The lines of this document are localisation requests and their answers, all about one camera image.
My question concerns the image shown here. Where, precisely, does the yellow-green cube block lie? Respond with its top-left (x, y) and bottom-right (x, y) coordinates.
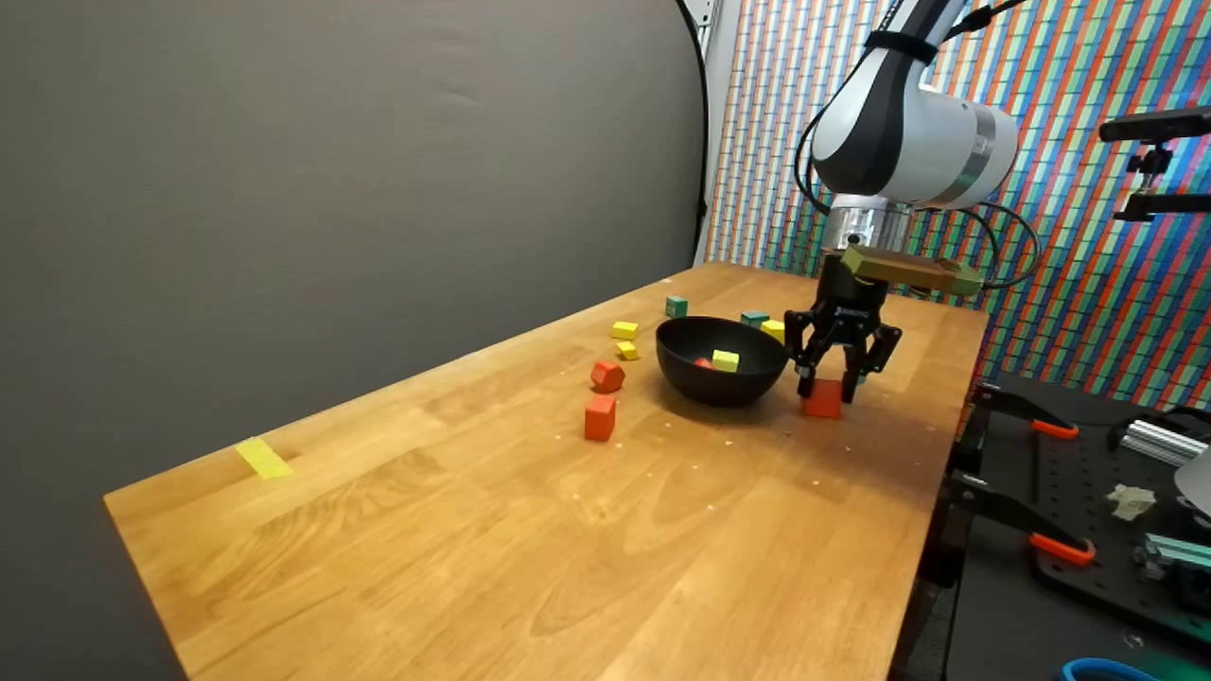
top-left (712, 348), bottom-right (741, 376)

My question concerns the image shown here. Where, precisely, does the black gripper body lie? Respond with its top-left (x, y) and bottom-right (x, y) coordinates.
top-left (785, 255), bottom-right (902, 368)

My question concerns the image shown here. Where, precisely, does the small yellow block behind bowl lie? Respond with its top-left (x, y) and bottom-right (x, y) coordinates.
top-left (613, 342), bottom-right (640, 364)

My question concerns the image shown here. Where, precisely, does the black bowl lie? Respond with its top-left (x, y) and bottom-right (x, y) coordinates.
top-left (654, 319), bottom-right (789, 408)

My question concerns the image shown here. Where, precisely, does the orange handled clamp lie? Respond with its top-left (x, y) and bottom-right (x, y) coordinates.
top-left (1025, 533), bottom-right (1099, 567)

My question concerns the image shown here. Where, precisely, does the yellow pentagon block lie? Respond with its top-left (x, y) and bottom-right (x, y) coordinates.
top-left (761, 319), bottom-right (785, 342)

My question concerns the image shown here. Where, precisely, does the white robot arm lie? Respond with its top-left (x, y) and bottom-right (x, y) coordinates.
top-left (785, 0), bottom-right (1017, 401)

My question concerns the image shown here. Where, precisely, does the red hexagon block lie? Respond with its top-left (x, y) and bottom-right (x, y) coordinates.
top-left (592, 361), bottom-right (625, 395)

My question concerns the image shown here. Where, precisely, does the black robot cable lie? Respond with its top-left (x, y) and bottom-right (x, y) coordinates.
top-left (931, 200), bottom-right (1046, 294)

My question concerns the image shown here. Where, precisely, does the black pegboard cart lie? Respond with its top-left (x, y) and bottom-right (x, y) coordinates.
top-left (902, 379), bottom-right (1211, 681)

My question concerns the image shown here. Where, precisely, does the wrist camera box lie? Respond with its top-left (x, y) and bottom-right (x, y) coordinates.
top-left (841, 245), bottom-right (984, 294)

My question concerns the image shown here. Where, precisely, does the teal cube block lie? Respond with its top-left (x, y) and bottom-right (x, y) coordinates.
top-left (741, 311), bottom-right (769, 329)
top-left (668, 294), bottom-right (689, 319)

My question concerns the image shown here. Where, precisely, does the small yellow cube far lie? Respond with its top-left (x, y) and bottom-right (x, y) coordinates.
top-left (613, 323), bottom-right (640, 342)

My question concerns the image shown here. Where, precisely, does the grey backdrop screen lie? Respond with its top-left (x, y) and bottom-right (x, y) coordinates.
top-left (0, 0), bottom-right (707, 681)

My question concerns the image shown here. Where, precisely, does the yellow tape strip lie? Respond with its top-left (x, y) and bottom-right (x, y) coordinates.
top-left (234, 439), bottom-right (293, 482)

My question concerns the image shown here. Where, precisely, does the red triangular prism block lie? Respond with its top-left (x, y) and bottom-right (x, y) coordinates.
top-left (801, 379), bottom-right (844, 419)

